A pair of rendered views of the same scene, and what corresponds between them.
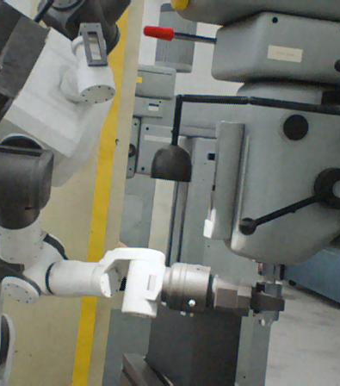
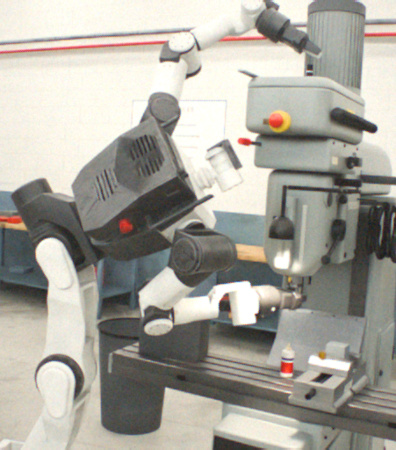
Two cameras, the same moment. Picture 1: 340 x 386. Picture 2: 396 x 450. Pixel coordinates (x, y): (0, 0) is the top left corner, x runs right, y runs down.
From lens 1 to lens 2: 1.50 m
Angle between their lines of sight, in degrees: 47
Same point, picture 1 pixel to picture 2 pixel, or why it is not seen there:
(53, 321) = not seen: outside the picture
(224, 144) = (292, 211)
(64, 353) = not seen: outside the picture
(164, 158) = (288, 227)
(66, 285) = (190, 316)
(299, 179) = (327, 228)
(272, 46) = (333, 157)
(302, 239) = not seen: hidden behind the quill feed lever
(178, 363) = (183, 347)
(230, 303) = (289, 304)
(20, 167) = (225, 245)
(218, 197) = (290, 243)
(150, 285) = (253, 304)
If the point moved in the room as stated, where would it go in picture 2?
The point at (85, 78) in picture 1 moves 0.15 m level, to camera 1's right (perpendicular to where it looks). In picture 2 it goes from (234, 177) to (268, 179)
